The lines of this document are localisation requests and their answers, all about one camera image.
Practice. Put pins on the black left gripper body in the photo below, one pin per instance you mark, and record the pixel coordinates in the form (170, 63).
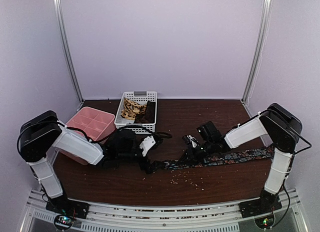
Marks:
(144, 166)

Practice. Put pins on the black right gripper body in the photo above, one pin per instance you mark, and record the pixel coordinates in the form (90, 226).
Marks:
(199, 155)

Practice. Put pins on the navy floral patterned tie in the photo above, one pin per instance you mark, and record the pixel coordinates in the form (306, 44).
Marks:
(224, 159)

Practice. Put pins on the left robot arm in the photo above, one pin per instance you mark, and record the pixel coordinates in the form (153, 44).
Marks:
(38, 135)

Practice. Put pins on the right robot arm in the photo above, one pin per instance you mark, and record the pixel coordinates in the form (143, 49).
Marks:
(282, 127)

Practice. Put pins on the dark brown red floral tie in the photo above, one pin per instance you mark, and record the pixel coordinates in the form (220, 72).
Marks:
(148, 116)

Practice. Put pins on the white perforated plastic basket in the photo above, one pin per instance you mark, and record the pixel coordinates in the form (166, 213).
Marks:
(141, 98)

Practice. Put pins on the yellow floral tie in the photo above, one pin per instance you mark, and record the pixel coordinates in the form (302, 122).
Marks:
(131, 109)

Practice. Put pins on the pink divided organizer tray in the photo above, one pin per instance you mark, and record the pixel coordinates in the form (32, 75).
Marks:
(97, 124)

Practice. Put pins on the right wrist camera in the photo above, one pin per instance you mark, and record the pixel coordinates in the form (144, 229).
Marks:
(190, 141)

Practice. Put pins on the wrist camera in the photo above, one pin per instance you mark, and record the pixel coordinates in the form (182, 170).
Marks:
(190, 141)
(146, 145)

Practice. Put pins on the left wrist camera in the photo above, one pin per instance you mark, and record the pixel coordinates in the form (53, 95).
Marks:
(146, 145)

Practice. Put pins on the aluminium front rail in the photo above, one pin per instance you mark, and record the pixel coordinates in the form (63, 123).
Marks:
(225, 216)

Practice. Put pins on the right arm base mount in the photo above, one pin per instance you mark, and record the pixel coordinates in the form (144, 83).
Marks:
(259, 206)

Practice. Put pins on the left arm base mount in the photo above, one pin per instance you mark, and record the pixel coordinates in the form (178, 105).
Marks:
(67, 209)

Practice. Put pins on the right aluminium frame post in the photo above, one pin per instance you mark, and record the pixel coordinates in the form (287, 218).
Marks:
(257, 56)

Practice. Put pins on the aluminium frame post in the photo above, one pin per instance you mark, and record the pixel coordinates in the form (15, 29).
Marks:
(257, 56)
(66, 49)

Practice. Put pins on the left aluminium frame post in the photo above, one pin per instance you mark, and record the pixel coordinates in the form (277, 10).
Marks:
(66, 49)

